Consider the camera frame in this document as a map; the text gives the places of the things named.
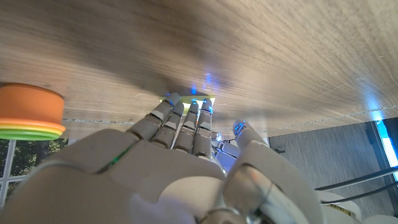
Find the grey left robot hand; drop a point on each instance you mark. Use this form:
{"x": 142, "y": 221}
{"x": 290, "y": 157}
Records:
{"x": 227, "y": 152}

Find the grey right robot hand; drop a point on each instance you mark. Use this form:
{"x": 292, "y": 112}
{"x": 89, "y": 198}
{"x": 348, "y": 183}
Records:
{"x": 155, "y": 180}

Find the yellow sticky note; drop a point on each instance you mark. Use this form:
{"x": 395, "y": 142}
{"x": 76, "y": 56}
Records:
{"x": 189, "y": 99}

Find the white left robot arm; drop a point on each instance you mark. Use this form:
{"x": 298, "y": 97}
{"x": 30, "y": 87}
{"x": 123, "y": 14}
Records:
{"x": 342, "y": 205}

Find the small orange green toy cup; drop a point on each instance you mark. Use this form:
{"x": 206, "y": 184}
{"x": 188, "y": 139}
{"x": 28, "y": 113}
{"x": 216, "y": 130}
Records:
{"x": 29, "y": 109}

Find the printed window backdrop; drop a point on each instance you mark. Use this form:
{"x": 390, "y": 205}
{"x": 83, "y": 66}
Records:
{"x": 18, "y": 161}

